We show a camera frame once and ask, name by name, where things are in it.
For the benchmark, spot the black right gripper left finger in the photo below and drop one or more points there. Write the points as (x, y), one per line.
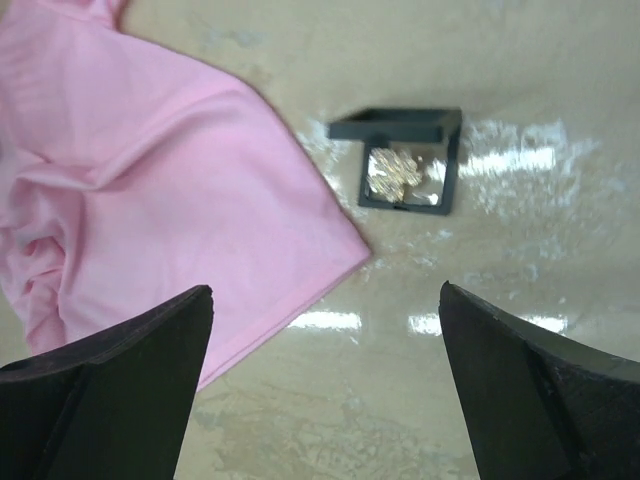
(114, 405)

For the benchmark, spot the small black stand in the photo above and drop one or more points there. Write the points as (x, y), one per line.
(405, 128)

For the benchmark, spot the pink garment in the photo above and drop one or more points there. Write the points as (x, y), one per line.
(131, 173)

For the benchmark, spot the gold rhinestone brooch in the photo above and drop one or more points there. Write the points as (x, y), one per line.
(391, 172)

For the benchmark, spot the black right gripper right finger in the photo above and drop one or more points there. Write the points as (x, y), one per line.
(538, 405)

